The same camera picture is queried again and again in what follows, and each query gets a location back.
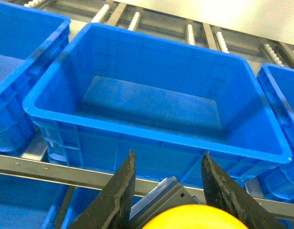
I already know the blue lower shelf bin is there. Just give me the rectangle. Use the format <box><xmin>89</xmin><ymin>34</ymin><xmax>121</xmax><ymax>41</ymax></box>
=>
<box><xmin>0</xmin><ymin>174</ymin><xmax>100</xmax><ymax>229</ymax></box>

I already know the blue plastic bin left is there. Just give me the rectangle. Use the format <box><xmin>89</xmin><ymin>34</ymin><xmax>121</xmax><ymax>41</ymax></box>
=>
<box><xmin>0</xmin><ymin>1</ymin><xmax>71</xmax><ymax>156</ymax></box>

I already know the blue plastic bin right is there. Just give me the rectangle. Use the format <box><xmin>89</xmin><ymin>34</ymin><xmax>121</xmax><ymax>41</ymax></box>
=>
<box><xmin>257</xmin><ymin>63</ymin><xmax>294</xmax><ymax>204</ymax></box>

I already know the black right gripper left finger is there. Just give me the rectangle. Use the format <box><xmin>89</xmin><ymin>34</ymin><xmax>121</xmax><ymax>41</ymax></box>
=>
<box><xmin>68</xmin><ymin>150</ymin><xmax>136</xmax><ymax>229</ymax></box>

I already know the blue plastic bin centre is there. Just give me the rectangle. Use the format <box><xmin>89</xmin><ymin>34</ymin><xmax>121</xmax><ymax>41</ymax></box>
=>
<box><xmin>23</xmin><ymin>23</ymin><xmax>293</xmax><ymax>187</ymax></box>

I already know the blue plastic bin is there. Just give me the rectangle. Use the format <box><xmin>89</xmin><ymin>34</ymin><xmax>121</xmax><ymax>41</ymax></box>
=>
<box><xmin>257</xmin><ymin>63</ymin><xmax>294</xmax><ymax>204</ymax></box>
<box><xmin>0</xmin><ymin>1</ymin><xmax>71</xmax><ymax>156</ymax></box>
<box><xmin>23</xmin><ymin>23</ymin><xmax>293</xmax><ymax>187</ymax></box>

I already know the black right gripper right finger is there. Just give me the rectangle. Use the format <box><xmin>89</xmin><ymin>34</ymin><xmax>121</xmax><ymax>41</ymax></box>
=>
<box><xmin>201</xmin><ymin>153</ymin><xmax>287</xmax><ymax>229</ymax></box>

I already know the metal roller rack frame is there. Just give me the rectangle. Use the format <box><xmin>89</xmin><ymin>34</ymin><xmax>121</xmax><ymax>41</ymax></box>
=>
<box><xmin>0</xmin><ymin>2</ymin><xmax>294</xmax><ymax>222</ymax></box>

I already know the yellow mushroom push button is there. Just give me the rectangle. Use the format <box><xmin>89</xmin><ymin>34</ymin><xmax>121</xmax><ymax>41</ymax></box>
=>
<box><xmin>128</xmin><ymin>177</ymin><xmax>247</xmax><ymax>229</ymax></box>

